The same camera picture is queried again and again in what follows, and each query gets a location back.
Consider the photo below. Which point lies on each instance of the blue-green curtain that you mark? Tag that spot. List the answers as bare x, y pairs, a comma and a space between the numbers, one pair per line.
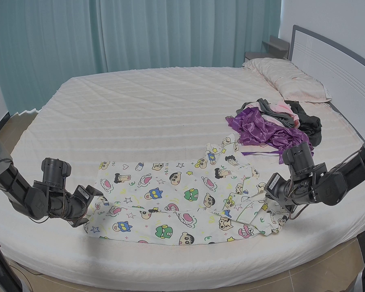
185, 26
48, 41

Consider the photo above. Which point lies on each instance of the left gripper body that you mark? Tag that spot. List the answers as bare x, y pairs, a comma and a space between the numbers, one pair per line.
86, 195

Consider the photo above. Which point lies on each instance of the white printed pyjama top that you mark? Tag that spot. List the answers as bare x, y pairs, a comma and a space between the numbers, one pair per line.
170, 199

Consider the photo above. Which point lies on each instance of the bed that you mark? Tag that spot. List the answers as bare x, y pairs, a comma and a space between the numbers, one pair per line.
155, 102

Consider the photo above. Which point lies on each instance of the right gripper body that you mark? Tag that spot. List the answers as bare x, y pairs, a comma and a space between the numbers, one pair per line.
276, 187

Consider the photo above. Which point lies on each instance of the grey bedside table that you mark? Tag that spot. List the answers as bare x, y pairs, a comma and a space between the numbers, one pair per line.
267, 49

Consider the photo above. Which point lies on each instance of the purple satin garment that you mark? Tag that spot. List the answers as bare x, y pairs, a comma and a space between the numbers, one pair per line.
255, 129

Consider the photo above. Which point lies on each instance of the black garment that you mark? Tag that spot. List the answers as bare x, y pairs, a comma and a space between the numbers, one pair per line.
310, 126

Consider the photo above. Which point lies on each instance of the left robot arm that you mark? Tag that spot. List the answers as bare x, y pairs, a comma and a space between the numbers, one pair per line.
33, 199

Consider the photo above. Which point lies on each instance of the pink garment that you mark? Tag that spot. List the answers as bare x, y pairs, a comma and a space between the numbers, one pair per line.
281, 109

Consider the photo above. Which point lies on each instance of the cream pillow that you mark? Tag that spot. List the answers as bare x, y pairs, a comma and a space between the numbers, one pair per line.
292, 81

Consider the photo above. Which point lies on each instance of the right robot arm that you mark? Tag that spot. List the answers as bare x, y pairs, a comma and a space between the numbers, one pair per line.
331, 187

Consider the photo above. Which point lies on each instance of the grey garment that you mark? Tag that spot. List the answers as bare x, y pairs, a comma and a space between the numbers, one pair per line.
266, 105

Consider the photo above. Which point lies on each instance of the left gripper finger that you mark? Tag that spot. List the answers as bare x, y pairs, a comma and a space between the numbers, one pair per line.
102, 200

